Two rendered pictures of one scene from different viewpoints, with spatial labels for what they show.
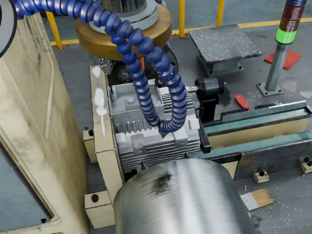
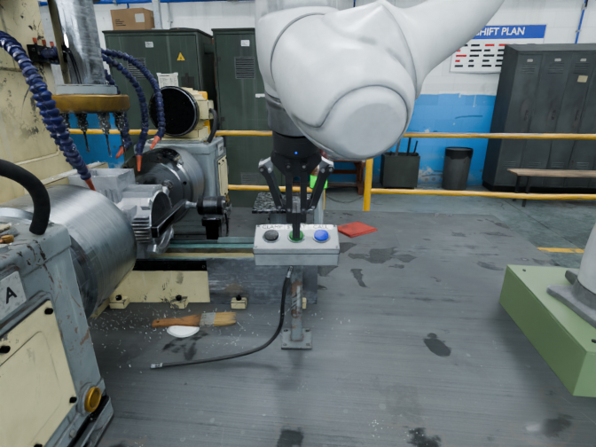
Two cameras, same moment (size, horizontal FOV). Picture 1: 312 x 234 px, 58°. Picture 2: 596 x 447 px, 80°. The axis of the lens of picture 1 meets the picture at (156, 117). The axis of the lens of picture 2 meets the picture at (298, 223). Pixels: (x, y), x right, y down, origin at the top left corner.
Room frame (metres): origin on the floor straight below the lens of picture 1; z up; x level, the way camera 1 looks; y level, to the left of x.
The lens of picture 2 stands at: (-0.33, -0.59, 1.33)
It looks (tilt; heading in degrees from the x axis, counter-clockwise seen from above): 20 degrees down; 9
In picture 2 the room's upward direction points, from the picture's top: straight up
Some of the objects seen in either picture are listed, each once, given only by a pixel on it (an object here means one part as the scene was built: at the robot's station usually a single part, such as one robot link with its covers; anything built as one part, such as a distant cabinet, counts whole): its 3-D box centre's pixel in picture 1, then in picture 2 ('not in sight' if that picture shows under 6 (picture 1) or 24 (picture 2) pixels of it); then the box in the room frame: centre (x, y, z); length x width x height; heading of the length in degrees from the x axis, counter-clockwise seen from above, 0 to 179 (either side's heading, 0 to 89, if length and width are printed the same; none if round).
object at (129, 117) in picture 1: (135, 106); (105, 185); (0.50, 0.05, 1.11); 0.12 x 0.11 x 0.07; 99
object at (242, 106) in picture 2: not in sight; (254, 129); (3.72, 0.51, 0.98); 0.72 x 0.49 x 1.96; 93
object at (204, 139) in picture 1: (193, 114); (172, 215); (0.55, -0.10, 1.01); 0.26 x 0.04 x 0.03; 9
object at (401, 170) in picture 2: not in sight; (400, 161); (5.18, -1.29, 0.41); 0.52 x 0.47 x 0.82; 93
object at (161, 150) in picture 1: (153, 129); (125, 219); (0.51, 0.01, 1.01); 0.20 x 0.19 x 0.19; 99
